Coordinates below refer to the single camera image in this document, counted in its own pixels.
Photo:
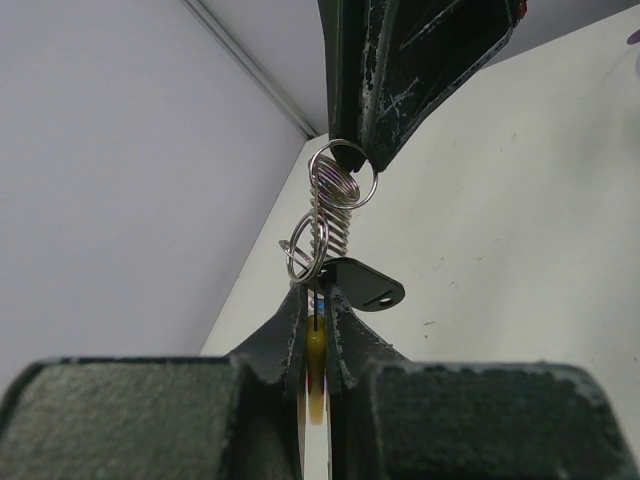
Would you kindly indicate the large keyring with yellow grip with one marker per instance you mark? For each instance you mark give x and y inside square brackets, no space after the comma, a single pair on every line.
[333,191]

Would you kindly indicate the black key fob with ring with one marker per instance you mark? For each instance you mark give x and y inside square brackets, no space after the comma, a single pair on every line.
[360,285]

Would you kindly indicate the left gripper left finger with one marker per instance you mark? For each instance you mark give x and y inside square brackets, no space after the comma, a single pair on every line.
[229,417]

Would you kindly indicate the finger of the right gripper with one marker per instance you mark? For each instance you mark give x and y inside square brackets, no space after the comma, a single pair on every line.
[345,26]
[416,54]

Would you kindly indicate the right aluminium frame post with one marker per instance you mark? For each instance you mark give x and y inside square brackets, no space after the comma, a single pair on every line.
[251,66]

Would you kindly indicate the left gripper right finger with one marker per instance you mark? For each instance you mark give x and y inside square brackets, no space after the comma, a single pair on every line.
[393,418]

